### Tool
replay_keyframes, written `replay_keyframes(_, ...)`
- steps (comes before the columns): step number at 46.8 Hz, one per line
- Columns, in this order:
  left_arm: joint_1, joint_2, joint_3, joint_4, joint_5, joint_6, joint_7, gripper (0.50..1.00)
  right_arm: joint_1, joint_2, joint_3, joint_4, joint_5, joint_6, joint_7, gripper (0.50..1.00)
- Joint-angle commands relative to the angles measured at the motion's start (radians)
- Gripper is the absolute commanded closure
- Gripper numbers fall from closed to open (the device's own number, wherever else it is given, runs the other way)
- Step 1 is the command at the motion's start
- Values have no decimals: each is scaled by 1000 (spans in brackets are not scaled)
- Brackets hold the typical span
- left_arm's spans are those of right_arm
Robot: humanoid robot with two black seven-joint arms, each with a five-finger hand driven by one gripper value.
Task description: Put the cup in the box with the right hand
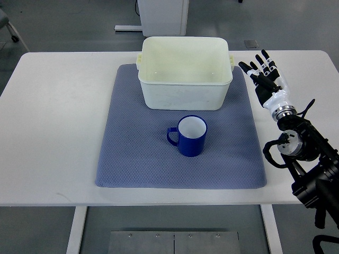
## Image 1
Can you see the white table leg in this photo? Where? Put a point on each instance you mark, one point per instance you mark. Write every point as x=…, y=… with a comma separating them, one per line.
x=271, y=229
x=77, y=228

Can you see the metal floor plate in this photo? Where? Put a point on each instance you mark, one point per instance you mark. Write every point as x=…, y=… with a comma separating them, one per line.
x=173, y=242

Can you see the blue mug white inside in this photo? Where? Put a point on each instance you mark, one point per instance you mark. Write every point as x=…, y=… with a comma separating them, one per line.
x=189, y=135

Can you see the grey office chair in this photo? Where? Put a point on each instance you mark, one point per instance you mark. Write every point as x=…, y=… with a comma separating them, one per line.
x=15, y=36

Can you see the white right table leg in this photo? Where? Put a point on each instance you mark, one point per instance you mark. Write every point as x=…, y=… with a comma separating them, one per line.
x=271, y=229

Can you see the white cabinet with base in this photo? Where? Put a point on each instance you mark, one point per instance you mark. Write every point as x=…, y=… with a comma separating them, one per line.
x=159, y=18

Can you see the white left table leg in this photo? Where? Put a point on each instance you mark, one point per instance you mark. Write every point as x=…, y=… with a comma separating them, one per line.
x=77, y=228

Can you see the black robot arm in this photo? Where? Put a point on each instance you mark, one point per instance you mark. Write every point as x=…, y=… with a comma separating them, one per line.
x=310, y=159

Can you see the cream plastic box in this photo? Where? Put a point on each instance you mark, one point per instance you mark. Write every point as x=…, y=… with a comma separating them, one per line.
x=184, y=73

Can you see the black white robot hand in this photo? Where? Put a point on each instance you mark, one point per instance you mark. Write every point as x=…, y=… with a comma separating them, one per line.
x=271, y=87

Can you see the small grey floor plate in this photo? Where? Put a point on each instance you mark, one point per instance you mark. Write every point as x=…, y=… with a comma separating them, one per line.
x=251, y=44

